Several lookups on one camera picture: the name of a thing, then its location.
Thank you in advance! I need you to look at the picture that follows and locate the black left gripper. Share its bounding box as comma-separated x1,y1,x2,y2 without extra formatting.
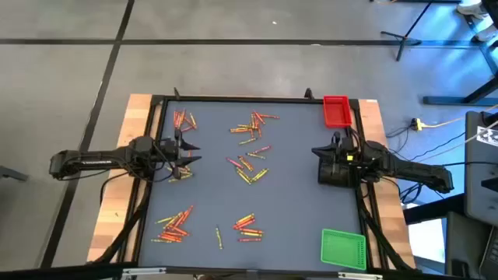
160,130,202,180

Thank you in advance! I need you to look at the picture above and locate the black desk base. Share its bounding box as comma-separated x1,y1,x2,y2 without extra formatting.
423,75,498,107

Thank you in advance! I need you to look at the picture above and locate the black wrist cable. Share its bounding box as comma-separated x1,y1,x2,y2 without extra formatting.
149,138,184,184
342,126,363,145

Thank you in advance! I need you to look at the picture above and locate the person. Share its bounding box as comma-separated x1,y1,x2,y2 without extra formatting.
456,0,498,43

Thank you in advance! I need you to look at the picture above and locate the black aluminium table frame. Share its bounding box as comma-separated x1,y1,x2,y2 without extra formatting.
87,87,417,280

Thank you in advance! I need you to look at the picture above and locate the black desk beam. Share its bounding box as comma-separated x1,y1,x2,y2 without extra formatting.
403,193,467,226

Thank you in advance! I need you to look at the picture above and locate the silver metal bracket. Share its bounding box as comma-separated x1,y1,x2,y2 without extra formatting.
337,271,384,280
121,266,167,278

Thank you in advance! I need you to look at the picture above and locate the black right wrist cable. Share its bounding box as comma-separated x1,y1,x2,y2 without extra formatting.
342,126,363,145

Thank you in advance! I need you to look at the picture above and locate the dark cabinet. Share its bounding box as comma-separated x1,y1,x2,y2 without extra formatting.
444,211,498,280

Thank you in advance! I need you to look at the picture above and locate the grey floor object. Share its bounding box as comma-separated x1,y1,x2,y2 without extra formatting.
0,164,30,183

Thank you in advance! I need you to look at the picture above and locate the black tripod stand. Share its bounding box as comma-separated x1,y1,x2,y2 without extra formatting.
380,0,433,62

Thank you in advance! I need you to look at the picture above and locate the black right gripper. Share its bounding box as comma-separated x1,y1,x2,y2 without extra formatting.
311,131,365,174

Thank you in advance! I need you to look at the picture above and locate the yellow extension cable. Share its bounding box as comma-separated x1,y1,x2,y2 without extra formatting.
422,103,498,129

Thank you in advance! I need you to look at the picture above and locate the black crossbar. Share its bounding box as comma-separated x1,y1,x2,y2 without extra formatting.
0,261,498,280

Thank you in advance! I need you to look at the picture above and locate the red plastic basket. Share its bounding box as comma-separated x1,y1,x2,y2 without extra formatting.
323,95,353,129

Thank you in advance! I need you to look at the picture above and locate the black-white marker tag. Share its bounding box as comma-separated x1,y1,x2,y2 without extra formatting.
476,125,498,149

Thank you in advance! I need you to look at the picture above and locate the green plastic basket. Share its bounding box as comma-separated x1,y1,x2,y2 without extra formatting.
320,228,368,271

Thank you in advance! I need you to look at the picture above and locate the grey cabinet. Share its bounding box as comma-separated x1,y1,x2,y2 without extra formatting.
464,110,498,227

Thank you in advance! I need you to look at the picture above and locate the blue-grey table mat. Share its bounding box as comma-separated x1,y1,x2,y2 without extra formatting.
138,100,365,273

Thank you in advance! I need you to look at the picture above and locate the white rope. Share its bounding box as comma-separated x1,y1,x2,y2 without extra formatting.
468,119,498,144

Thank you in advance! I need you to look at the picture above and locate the black floor cable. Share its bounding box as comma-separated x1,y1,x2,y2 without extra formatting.
386,124,414,139
439,160,498,168
406,131,467,163

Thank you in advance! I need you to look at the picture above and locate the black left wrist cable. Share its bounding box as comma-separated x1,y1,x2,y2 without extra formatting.
149,138,184,184

